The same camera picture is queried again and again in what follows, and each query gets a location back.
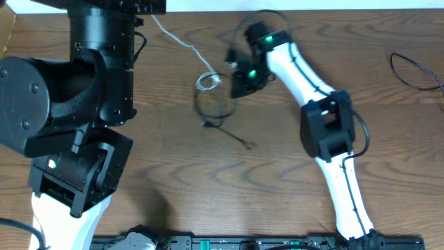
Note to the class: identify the brown cardboard box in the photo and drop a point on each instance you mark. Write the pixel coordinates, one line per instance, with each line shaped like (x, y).
(7, 22)

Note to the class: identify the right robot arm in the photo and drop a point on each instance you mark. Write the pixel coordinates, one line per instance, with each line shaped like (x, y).
(327, 128)

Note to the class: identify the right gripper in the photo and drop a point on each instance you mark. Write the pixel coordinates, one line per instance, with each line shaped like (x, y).
(243, 88)

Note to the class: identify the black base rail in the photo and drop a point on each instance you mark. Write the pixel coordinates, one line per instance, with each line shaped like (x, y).
(330, 242)

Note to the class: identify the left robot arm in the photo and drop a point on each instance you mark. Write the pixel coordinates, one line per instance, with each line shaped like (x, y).
(63, 116)

